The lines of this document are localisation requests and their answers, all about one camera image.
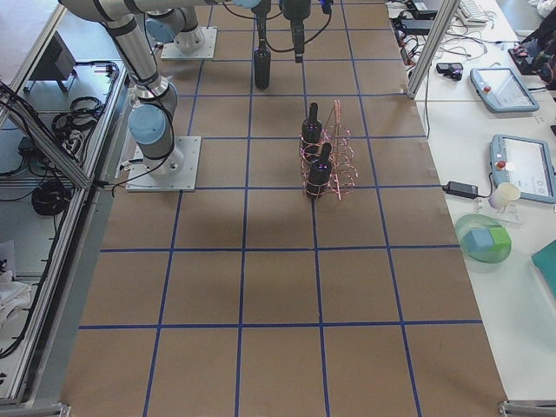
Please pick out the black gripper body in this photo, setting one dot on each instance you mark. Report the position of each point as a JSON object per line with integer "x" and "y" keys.
{"x": 295, "y": 9}

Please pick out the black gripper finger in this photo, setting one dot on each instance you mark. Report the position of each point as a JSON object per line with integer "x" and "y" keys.
{"x": 297, "y": 32}

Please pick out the dark glass wine bottle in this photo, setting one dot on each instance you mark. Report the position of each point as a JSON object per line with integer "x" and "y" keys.
{"x": 262, "y": 61}

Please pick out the wine bottle in basket far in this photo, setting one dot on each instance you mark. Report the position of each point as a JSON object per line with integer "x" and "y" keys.
{"x": 311, "y": 129}

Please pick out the wine bottle in basket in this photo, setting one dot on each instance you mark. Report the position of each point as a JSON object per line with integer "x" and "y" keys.
{"x": 320, "y": 171}
{"x": 311, "y": 129}

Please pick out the wine bottle in basket near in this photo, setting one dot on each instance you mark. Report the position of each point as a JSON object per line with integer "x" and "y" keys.
{"x": 320, "y": 171}

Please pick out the teach pendant far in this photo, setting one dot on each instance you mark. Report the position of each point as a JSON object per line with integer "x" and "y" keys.
{"x": 502, "y": 90}

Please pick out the teach pendant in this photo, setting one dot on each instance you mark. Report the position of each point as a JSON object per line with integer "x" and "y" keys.
{"x": 525, "y": 163}
{"x": 502, "y": 90}

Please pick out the black power adapter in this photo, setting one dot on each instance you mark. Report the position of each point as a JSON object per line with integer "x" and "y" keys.
{"x": 461, "y": 189}

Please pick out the grey electronics box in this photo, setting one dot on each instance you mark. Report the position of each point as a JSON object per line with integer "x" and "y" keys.
{"x": 57, "y": 64}

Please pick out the white paper cup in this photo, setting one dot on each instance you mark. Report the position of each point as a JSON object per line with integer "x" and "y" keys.
{"x": 504, "y": 194}

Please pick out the teach pendant near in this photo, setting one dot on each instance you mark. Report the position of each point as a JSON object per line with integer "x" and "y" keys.
{"x": 525, "y": 163}

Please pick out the blue foam cube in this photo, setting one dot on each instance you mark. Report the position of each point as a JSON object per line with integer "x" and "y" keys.
{"x": 477, "y": 240}

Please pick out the green plastic bowl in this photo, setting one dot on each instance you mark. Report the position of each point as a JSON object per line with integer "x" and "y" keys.
{"x": 471, "y": 221}

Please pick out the green foam cube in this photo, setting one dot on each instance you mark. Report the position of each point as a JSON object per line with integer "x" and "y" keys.
{"x": 500, "y": 237}

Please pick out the teal box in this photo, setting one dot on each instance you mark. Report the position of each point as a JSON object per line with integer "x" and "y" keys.
{"x": 545, "y": 261}

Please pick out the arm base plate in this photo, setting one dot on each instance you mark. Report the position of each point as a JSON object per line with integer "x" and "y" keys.
{"x": 194, "y": 45}
{"x": 177, "y": 173}

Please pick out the copper wire wine basket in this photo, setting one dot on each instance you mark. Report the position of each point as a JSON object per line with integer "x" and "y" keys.
{"x": 344, "y": 174}

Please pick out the aluminium frame post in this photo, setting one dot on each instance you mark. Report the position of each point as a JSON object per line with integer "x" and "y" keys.
{"x": 436, "y": 34}

